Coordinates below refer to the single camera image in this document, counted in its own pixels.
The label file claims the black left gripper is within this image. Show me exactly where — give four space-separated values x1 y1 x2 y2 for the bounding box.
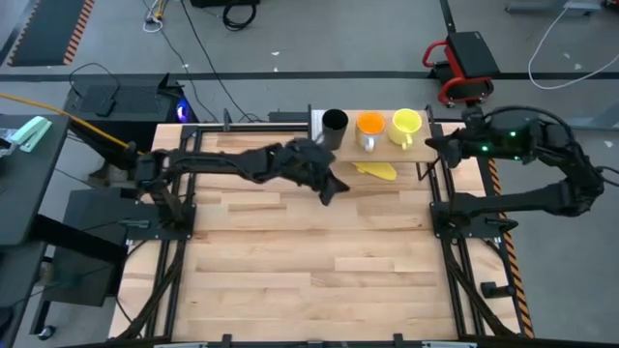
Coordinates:
282 137 350 207

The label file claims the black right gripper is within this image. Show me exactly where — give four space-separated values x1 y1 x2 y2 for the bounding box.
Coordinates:
425 126 490 169

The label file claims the large yellow mug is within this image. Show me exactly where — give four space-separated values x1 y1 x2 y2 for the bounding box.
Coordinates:
387 107 424 151

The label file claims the black plastic cup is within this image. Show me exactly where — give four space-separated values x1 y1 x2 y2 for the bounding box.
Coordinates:
320 108 350 151

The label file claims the orange glass mug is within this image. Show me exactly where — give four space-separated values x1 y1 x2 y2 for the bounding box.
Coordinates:
355 111 388 154

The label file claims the wooden shelf with black legs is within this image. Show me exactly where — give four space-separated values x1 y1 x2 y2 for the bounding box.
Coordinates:
309 104 440 183

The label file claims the yellow cloth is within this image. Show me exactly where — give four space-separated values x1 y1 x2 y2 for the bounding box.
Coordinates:
351 161 398 183

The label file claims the red and black rolling stool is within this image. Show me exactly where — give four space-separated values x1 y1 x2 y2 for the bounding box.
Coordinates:
422 31 502 108

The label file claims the black hazard-striped floor mat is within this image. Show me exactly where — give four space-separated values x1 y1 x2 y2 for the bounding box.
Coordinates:
7 0 97 68
486 157 536 339

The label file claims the black computer case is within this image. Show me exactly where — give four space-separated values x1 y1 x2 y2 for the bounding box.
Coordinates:
64 72 190 139

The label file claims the black equipment stand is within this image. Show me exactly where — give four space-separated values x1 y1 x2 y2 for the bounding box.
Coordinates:
42 187 163 308

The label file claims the black side desk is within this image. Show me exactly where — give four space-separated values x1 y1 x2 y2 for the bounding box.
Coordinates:
0 113 73 348

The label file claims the mint green stapler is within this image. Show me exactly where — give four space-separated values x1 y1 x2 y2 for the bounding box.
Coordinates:
9 115 53 154

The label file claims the clear plastic object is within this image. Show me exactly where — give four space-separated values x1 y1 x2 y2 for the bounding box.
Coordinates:
0 126 16 159

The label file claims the black table frame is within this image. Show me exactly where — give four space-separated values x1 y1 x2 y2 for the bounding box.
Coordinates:
108 103 533 348

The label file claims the long white floor cable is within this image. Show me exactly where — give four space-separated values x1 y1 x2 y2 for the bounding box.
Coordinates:
526 0 619 91

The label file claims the grey floor base plate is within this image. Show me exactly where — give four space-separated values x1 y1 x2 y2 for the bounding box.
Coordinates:
505 0 604 15

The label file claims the long black floor cable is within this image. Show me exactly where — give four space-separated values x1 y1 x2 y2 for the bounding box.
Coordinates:
179 0 257 123

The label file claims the coiled black cable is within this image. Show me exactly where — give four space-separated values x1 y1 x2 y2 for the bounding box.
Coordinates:
221 0 258 33

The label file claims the coiled white cable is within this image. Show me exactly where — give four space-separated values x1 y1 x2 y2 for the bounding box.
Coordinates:
141 0 169 34

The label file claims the yellow cable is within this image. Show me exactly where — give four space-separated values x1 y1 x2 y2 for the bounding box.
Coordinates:
0 92 142 155

